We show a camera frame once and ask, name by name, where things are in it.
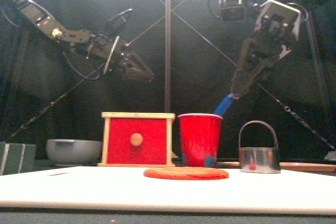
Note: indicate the green box with white stripes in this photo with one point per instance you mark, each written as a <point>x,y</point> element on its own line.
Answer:
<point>14,157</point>

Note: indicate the flat orange dough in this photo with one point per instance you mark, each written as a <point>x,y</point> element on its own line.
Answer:
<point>186,173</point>

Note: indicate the red drawer with wooden knob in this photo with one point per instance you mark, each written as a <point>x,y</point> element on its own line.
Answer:
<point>151,129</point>

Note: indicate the white cutting board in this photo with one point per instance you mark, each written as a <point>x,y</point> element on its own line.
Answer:
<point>110,192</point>

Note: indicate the grey vertical frame pole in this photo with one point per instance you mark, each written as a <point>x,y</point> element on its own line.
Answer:
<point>167,54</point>

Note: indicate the red plastic cup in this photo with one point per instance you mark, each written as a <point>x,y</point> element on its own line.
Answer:
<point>201,139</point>

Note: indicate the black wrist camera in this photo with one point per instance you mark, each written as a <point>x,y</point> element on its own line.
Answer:
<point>117,23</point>
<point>234,10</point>

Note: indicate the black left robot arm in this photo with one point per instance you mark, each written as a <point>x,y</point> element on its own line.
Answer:
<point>31,10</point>

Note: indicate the wooden drawer box frame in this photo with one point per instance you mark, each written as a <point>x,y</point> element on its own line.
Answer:
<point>105,139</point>

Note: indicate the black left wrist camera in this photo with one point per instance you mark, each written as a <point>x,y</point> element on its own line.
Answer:
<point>117,23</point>

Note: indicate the grey bowl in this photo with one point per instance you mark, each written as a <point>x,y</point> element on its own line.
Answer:
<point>73,152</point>

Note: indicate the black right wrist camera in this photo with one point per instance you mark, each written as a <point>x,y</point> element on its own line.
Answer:
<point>234,10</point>

